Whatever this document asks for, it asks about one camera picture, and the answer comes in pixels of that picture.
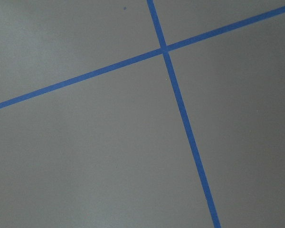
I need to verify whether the brown paper table cover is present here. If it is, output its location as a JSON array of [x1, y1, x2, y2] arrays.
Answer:
[[0, 0, 285, 228]]

